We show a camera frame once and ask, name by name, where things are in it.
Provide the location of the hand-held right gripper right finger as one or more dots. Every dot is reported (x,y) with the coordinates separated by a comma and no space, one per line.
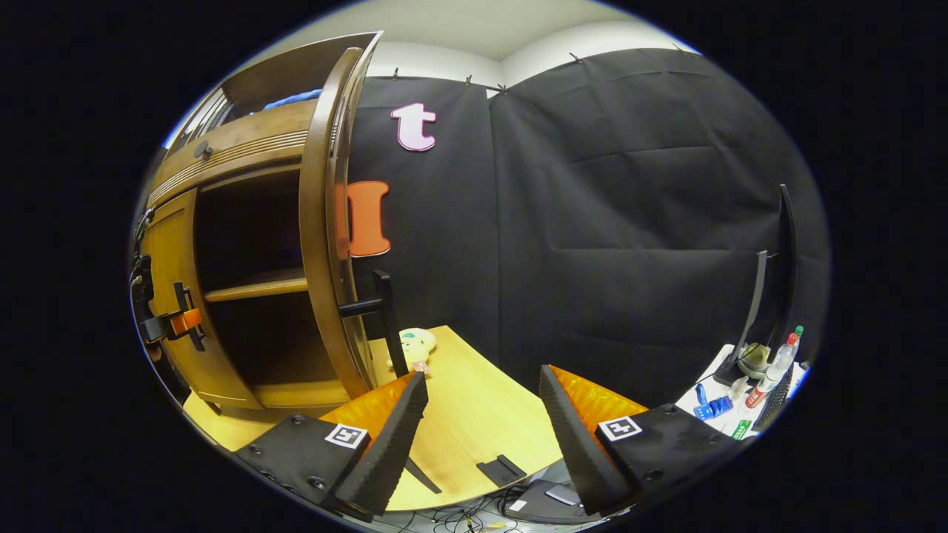
(574,444)

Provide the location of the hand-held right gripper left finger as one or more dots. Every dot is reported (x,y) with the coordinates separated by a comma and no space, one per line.
(389,451)

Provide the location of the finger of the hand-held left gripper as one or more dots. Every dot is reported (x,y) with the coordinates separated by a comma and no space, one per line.
(159,327)

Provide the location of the wooden shoe cabinet door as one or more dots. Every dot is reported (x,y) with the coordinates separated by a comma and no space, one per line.
(174,244)
(315,222)

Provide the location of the wooden double-door shoe cabinet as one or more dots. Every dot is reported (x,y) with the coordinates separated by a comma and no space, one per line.
(259,287)

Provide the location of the wooden cabinet drawer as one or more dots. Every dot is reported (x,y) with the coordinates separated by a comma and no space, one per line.
(237,144)

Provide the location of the thin black strip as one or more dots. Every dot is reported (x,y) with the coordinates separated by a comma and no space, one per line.
(422,475)

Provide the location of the black laptop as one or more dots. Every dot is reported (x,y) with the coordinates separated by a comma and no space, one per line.
(544,503)

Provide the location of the black flat tape piece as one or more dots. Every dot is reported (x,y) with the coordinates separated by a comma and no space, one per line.
(500,470)

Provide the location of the yellow plush toy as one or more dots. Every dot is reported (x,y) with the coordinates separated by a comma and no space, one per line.
(416,346)

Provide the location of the blue plastic object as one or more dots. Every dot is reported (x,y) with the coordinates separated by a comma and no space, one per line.
(712,406)

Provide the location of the white side table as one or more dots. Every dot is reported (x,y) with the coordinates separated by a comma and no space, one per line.
(722,429)

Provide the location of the black round drawer knob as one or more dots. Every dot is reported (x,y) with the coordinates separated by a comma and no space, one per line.
(203,149)

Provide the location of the green card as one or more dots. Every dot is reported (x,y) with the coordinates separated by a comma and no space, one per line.
(741,429)

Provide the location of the grey round object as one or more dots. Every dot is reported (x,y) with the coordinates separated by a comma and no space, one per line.
(753,358)

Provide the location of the black keyboard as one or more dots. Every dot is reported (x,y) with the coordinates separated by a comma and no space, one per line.
(776,396)

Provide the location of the red cap spray bottle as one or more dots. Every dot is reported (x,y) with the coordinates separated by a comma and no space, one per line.
(774,368)

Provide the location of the black backdrop cloth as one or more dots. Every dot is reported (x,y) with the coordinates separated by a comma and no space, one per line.
(592,222)

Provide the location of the blue towel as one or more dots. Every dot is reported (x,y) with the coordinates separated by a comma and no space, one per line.
(292,99)

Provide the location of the green cap bottle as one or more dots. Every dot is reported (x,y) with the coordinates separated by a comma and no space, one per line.
(798,333)

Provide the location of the black curved monitor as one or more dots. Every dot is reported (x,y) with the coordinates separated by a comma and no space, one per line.
(787,259)

